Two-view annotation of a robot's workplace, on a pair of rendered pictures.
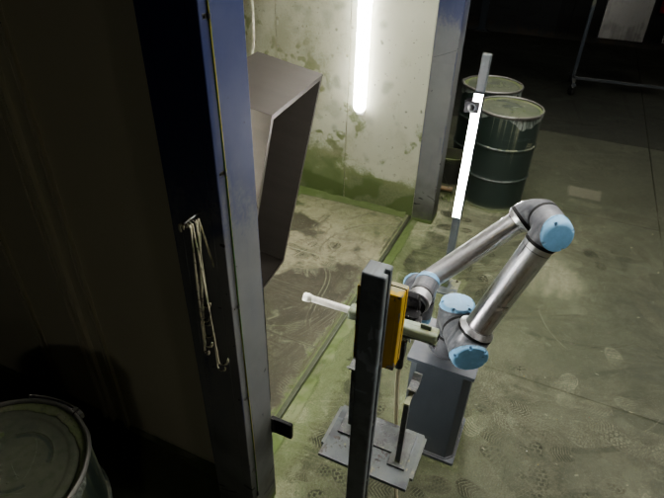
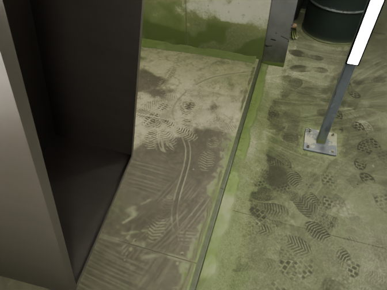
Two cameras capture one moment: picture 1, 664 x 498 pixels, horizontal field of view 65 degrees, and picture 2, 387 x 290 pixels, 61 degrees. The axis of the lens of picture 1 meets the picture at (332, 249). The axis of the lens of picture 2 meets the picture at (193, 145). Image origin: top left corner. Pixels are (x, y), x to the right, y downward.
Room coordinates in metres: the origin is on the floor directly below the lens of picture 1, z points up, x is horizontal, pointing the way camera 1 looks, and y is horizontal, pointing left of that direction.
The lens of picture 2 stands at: (1.63, 0.13, 1.54)
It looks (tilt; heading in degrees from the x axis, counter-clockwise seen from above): 47 degrees down; 354
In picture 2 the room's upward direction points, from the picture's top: 1 degrees counter-clockwise
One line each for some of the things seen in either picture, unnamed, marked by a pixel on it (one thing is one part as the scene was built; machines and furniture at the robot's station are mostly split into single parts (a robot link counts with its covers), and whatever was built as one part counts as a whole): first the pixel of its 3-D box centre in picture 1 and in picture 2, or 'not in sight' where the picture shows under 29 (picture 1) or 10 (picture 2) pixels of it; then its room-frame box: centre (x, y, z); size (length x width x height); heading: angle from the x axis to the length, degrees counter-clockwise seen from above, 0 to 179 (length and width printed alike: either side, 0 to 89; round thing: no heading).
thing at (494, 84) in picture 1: (492, 85); not in sight; (5.03, -1.50, 0.86); 0.54 x 0.54 x 0.01
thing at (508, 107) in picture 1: (509, 108); not in sight; (4.38, -1.49, 0.86); 0.54 x 0.54 x 0.01
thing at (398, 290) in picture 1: (378, 323); not in sight; (1.02, -0.13, 1.42); 0.12 x 0.06 x 0.26; 66
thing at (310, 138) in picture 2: (444, 285); (320, 141); (2.99, -0.83, 0.01); 0.20 x 0.20 x 0.01; 66
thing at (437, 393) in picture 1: (439, 391); not in sight; (1.73, -0.55, 0.32); 0.31 x 0.31 x 0.64; 66
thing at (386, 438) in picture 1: (377, 409); not in sight; (1.11, -0.17, 0.95); 0.26 x 0.15 x 0.32; 66
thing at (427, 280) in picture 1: (424, 288); not in sight; (1.54, -0.36, 1.13); 0.12 x 0.09 x 0.10; 157
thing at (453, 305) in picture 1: (456, 316); not in sight; (1.72, -0.55, 0.83); 0.17 x 0.15 x 0.18; 3
